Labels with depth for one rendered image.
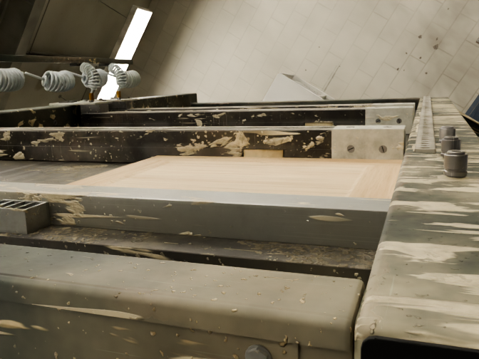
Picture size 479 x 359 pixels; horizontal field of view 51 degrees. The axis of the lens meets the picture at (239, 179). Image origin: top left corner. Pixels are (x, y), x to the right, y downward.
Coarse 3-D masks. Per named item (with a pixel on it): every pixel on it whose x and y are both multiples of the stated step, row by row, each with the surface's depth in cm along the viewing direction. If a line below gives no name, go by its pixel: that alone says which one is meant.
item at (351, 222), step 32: (0, 192) 64; (32, 192) 62; (64, 192) 61; (96, 192) 60; (128, 192) 60; (160, 192) 59; (192, 192) 58; (224, 192) 58; (64, 224) 61; (96, 224) 60; (128, 224) 58; (160, 224) 57; (192, 224) 55; (224, 224) 54; (256, 224) 52; (288, 224) 51; (320, 224) 50; (352, 224) 49
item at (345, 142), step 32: (0, 128) 121; (32, 128) 118; (64, 128) 115; (96, 128) 112; (128, 128) 109; (160, 128) 106; (192, 128) 102; (224, 128) 99; (256, 128) 97; (288, 128) 94; (320, 128) 92; (352, 128) 89; (384, 128) 87; (64, 160) 112; (96, 160) 109; (128, 160) 106
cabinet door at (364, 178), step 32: (160, 160) 96; (192, 160) 95; (224, 160) 93; (256, 160) 92; (288, 160) 91; (320, 160) 89; (352, 160) 88; (384, 160) 87; (256, 192) 68; (288, 192) 67; (320, 192) 66; (352, 192) 64; (384, 192) 64
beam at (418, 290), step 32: (416, 128) 105; (416, 160) 68; (416, 192) 50; (448, 192) 49; (384, 224) 41; (416, 224) 40; (448, 224) 39; (384, 256) 33; (416, 256) 33; (448, 256) 32; (384, 288) 28; (416, 288) 28; (448, 288) 28; (384, 320) 25; (416, 320) 24; (448, 320) 24; (384, 352) 24; (416, 352) 23; (448, 352) 23
